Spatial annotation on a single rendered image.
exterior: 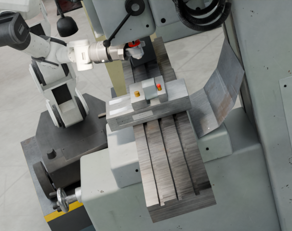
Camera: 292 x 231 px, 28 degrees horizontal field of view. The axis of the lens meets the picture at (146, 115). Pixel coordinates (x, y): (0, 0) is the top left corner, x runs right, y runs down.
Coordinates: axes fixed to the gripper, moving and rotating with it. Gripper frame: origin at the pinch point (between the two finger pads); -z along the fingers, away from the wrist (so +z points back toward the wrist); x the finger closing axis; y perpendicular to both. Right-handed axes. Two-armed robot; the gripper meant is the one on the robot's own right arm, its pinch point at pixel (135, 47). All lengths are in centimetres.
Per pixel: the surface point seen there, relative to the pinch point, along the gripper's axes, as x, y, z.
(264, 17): -4, -8, -51
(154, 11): -6.8, -17.1, -14.5
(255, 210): -5, 86, -33
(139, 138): -17.0, 31.5, 3.4
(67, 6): 345, 126, 216
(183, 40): 234, 126, 59
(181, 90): 3.5, 24.4, -11.8
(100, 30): -5.7, -12.3, 9.1
